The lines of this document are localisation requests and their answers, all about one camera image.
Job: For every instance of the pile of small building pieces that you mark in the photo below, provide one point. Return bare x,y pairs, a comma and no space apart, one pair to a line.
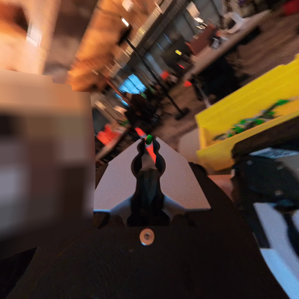
247,122

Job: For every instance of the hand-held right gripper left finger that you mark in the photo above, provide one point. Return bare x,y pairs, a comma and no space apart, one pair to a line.
112,186

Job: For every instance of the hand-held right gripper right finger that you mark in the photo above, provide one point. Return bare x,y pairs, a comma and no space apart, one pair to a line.
184,186

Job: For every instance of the yellow plastic bin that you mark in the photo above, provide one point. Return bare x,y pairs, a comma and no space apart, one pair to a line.
245,102

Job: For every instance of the black pole stand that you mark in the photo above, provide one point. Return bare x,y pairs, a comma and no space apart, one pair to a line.
158,84

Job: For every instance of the small green building piece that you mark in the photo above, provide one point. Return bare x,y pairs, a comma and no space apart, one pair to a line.
149,139

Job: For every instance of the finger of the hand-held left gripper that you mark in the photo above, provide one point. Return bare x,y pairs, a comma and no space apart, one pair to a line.
275,233

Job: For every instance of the orange traffic cone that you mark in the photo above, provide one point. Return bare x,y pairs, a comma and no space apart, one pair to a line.
150,151

